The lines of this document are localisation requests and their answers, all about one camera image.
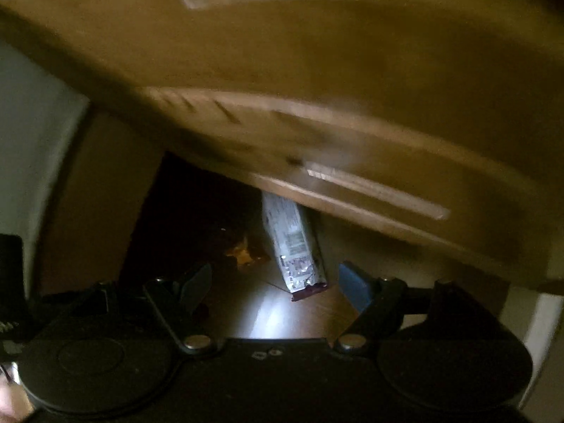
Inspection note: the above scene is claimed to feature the white door frame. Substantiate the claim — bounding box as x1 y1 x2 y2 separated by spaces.
0 42 89 294

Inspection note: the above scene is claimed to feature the orange wrapper piece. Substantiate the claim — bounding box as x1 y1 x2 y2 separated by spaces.
225 235 269 270

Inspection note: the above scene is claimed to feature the person left hand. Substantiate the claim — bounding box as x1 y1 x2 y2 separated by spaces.
0 375 33 423

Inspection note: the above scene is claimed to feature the white printed snack wrapper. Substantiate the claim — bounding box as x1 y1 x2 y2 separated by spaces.
262 192 328 302

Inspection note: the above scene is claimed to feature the wooden nightstand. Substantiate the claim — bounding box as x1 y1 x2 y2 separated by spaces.
1 0 563 294

